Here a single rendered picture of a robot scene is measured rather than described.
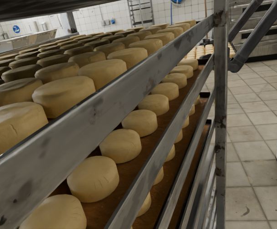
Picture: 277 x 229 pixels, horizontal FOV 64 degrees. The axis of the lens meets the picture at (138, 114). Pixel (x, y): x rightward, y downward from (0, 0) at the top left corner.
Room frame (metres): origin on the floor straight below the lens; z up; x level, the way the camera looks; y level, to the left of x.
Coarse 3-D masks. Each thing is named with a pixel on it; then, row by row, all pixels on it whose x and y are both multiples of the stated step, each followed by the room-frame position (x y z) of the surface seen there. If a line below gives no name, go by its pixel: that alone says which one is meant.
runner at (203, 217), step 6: (210, 174) 0.54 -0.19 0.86; (210, 180) 0.52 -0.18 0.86; (210, 186) 0.47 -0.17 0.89; (210, 192) 0.45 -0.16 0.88; (204, 198) 0.45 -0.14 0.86; (210, 198) 0.45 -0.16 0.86; (204, 204) 0.43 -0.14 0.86; (204, 210) 0.41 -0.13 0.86; (204, 216) 0.38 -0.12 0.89; (198, 222) 0.38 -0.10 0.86; (204, 222) 0.37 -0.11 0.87; (198, 228) 0.37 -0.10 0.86
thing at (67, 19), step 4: (68, 12) 0.75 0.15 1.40; (72, 12) 0.77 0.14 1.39; (60, 16) 0.76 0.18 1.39; (64, 16) 0.75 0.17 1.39; (68, 16) 0.75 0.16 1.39; (72, 16) 0.76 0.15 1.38; (64, 20) 0.75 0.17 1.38; (68, 20) 0.74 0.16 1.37; (72, 20) 0.76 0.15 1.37; (64, 24) 0.75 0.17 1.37; (68, 24) 0.75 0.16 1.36; (72, 24) 0.76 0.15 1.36; (64, 28) 0.75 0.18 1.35; (68, 28) 0.75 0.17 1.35; (72, 28) 0.75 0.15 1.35; (76, 28) 0.77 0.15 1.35; (64, 32) 0.76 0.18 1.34; (68, 32) 0.75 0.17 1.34; (72, 32) 0.75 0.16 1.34
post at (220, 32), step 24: (216, 0) 0.53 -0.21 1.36; (216, 24) 0.53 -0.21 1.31; (216, 48) 0.53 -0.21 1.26; (216, 72) 0.53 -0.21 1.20; (216, 96) 0.53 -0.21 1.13; (216, 120) 0.53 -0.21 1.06; (216, 144) 0.53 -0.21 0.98; (216, 168) 0.54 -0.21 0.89; (216, 192) 0.54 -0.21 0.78; (216, 216) 0.54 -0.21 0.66
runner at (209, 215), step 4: (212, 192) 0.55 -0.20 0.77; (212, 196) 0.53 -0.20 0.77; (212, 200) 0.52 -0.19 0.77; (212, 204) 0.48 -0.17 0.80; (208, 208) 0.49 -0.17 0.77; (212, 208) 0.47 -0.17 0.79; (208, 212) 0.48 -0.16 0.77; (212, 212) 0.47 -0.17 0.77; (208, 216) 0.46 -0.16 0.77; (208, 220) 0.43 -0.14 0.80; (208, 224) 0.42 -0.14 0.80; (204, 228) 0.43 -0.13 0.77; (208, 228) 0.41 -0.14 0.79
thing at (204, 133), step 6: (204, 126) 0.54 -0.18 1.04; (204, 132) 0.51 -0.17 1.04; (204, 138) 0.48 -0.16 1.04; (198, 144) 0.46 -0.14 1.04; (198, 150) 0.44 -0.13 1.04; (198, 156) 0.42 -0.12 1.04; (192, 162) 0.40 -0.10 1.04; (192, 168) 0.38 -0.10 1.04; (192, 174) 0.36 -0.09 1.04; (186, 180) 0.35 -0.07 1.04; (186, 186) 0.33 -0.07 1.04; (186, 192) 0.32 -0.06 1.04; (180, 198) 0.30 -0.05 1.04; (180, 204) 0.29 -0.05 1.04; (174, 210) 0.28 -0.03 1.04; (180, 210) 0.28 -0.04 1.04; (174, 216) 0.27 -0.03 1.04; (174, 222) 0.26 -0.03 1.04; (168, 228) 0.25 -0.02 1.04; (174, 228) 0.25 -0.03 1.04
